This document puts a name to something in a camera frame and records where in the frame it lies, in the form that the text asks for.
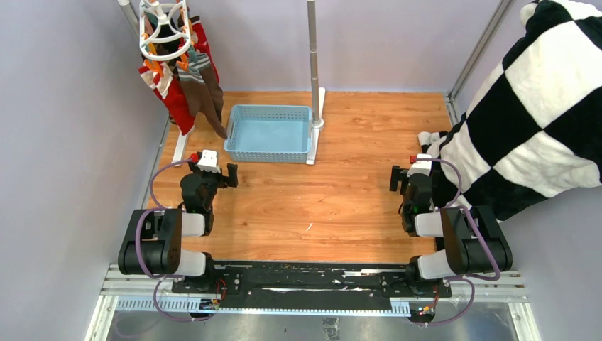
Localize light blue plastic basket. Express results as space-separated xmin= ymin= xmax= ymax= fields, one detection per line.
xmin=224 ymin=104 xmax=312 ymax=163

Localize brown sock striped cuff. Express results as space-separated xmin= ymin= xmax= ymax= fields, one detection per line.
xmin=176 ymin=63 xmax=228 ymax=139

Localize red snowflake christmas sock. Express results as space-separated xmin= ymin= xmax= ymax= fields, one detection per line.
xmin=138 ymin=60 xmax=195 ymax=135

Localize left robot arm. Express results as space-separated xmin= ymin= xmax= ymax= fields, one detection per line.
xmin=117 ymin=163 xmax=239 ymax=293

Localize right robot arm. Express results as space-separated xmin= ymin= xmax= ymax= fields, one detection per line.
xmin=389 ymin=166 xmax=513 ymax=297

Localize white round sock hanger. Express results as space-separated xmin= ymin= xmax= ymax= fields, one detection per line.
xmin=138 ymin=0 xmax=194 ymax=62

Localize black white checkered blanket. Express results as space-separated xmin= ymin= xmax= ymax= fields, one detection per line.
xmin=420 ymin=1 xmax=601 ymax=221

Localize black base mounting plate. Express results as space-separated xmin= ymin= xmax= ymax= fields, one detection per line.
xmin=171 ymin=260 xmax=452 ymax=312

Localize white grey drying rack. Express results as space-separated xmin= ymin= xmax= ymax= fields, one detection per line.
xmin=119 ymin=1 xmax=326 ymax=165

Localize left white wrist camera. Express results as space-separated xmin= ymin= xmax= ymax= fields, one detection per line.
xmin=196 ymin=149 xmax=221 ymax=173

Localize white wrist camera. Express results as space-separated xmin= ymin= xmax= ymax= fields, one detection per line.
xmin=407 ymin=153 xmax=432 ymax=177
xmin=196 ymin=149 xmax=221 ymax=173

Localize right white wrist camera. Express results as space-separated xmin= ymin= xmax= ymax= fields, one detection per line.
xmin=407 ymin=153 xmax=432 ymax=177

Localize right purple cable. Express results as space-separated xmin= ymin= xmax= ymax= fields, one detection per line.
xmin=409 ymin=155 xmax=503 ymax=328

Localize purple cable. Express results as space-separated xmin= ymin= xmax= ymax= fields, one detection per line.
xmin=409 ymin=155 xmax=503 ymax=328
xmin=135 ymin=153 xmax=215 ymax=324

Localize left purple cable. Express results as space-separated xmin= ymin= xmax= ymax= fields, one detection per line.
xmin=135 ymin=153 xmax=215 ymax=324

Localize aluminium frame rail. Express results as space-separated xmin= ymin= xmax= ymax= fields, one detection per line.
xmin=86 ymin=260 xmax=541 ymax=340

